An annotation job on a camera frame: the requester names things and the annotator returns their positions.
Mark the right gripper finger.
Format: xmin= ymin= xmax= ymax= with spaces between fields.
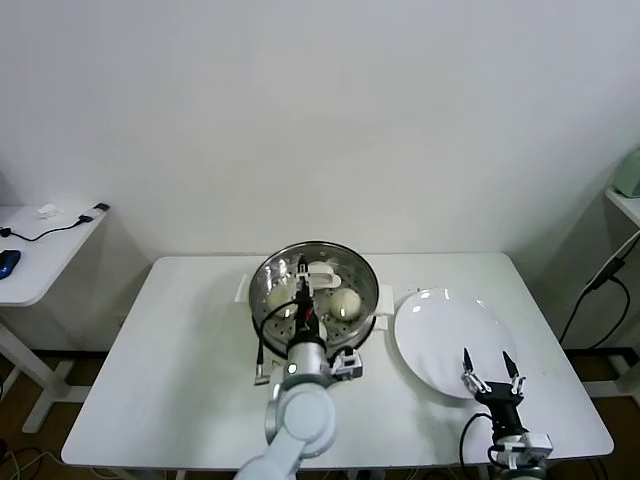
xmin=501 ymin=349 xmax=525 ymax=399
xmin=462 ymin=348 xmax=489 ymax=396

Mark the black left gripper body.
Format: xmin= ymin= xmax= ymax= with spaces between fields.
xmin=293 ymin=294 xmax=322 ymax=346

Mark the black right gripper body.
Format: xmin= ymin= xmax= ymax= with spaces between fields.
xmin=473 ymin=382 xmax=531 ymax=441

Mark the steel steamer pot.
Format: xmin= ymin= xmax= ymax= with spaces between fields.
xmin=234 ymin=241 xmax=396 ymax=356

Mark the white round plate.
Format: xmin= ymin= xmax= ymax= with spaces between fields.
xmin=393 ymin=288 xmax=519 ymax=400

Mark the white shelf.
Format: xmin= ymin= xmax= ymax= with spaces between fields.
xmin=604 ymin=185 xmax=640 ymax=236

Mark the green appliance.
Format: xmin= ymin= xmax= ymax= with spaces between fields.
xmin=612 ymin=149 xmax=640 ymax=199

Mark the white side desk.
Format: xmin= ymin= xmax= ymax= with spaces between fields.
xmin=0 ymin=202 xmax=109 ymax=434

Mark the blue computer mouse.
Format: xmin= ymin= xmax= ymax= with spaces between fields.
xmin=0 ymin=248 xmax=22 ymax=279

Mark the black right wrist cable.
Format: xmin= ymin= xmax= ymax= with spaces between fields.
xmin=459 ymin=412 xmax=501 ymax=474

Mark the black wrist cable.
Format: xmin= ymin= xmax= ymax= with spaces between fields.
xmin=254 ymin=297 xmax=301 ymax=387
xmin=459 ymin=412 xmax=501 ymax=474

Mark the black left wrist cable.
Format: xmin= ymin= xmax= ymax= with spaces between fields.
xmin=254 ymin=297 xmax=301 ymax=387

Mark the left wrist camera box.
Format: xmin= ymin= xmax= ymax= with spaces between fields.
xmin=329 ymin=349 xmax=364 ymax=384

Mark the black desk cable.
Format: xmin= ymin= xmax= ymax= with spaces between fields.
xmin=0 ymin=202 xmax=110 ymax=242

